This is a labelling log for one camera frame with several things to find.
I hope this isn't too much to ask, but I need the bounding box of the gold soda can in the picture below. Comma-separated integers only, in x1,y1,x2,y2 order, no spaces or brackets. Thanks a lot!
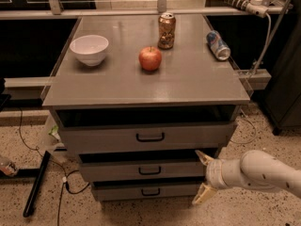
158,12,176,49

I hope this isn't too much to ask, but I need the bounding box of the dark cabinet at right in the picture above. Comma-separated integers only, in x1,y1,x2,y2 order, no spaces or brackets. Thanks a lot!
263,19,301,136

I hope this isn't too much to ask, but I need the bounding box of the red apple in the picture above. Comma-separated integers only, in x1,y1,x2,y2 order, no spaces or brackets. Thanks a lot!
138,46,162,72

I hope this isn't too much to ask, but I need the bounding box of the grey top drawer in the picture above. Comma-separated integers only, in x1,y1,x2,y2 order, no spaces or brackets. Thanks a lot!
55,105,238,153

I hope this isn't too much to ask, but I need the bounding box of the white ceramic bowl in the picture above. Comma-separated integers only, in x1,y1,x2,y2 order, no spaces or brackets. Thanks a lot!
70,35,109,67

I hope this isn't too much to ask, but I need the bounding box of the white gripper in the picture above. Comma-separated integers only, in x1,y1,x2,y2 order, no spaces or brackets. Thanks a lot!
192,150,229,205

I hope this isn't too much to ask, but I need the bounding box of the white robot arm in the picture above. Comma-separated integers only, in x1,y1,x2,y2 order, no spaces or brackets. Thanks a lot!
192,150,301,205

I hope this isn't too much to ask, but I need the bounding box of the white cable on floor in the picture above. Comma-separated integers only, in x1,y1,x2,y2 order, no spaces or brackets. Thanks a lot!
230,108,258,145

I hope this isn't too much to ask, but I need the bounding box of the black floor cable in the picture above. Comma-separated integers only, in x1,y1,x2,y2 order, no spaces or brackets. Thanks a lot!
17,106,91,226

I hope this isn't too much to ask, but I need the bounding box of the black metal bar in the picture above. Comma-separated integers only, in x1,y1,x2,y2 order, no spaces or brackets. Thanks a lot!
23,152,51,218

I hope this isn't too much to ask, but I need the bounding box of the grey bottom drawer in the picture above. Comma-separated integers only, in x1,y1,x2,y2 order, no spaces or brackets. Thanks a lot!
91,176,205,202

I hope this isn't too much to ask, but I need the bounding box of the grey drawer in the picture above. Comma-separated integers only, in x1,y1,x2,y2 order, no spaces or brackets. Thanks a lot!
91,176,205,202
55,105,238,153
78,149,204,182

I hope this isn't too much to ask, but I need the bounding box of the grey drawer cabinet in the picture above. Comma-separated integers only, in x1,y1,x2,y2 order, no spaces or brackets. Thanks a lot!
41,13,251,202

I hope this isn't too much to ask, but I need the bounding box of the plastic bottle on floor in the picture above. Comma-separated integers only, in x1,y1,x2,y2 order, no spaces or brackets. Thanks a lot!
0,156,18,176

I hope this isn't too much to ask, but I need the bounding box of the blue soda can lying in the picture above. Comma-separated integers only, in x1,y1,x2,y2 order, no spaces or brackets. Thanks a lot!
206,30,230,61

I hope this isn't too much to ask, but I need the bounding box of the white power strip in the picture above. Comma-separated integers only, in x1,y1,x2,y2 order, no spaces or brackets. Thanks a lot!
220,0,268,18

